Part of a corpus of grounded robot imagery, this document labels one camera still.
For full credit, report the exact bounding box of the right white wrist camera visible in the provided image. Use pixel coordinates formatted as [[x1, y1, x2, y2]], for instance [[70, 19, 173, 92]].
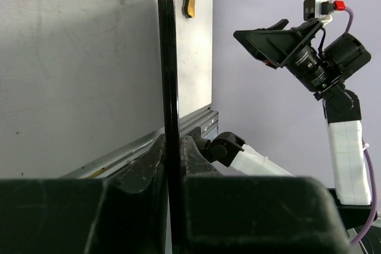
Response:
[[303, 0, 346, 26]]

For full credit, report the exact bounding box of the black framed whiteboard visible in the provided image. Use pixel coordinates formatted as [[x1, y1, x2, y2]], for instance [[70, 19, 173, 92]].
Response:
[[158, 0, 184, 253]]

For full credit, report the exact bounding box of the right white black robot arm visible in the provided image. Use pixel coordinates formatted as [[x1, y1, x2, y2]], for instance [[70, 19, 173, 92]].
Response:
[[233, 19, 377, 229]]

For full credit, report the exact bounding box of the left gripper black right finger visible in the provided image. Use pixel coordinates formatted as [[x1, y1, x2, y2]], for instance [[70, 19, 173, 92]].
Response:
[[180, 136, 351, 253]]

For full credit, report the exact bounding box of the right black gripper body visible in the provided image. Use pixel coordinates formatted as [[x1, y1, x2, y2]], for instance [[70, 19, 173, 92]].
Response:
[[276, 20, 341, 93]]

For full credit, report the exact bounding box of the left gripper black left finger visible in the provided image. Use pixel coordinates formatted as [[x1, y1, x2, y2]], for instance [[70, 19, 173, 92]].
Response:
[[1, 136, 167, 253]]

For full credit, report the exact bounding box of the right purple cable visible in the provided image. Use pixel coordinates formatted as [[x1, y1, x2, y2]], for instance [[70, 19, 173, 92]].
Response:
[[343, 7, 378, 247]]

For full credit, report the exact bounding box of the yellow black whiteboard eraser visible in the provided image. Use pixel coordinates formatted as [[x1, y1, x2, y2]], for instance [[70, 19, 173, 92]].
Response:
[[182, 0, 196, 18]]

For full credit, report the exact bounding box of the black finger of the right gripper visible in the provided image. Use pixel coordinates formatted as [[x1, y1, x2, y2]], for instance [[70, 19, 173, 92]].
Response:
[[264, 19, 289, 31], [233, 29, 309, 68]]

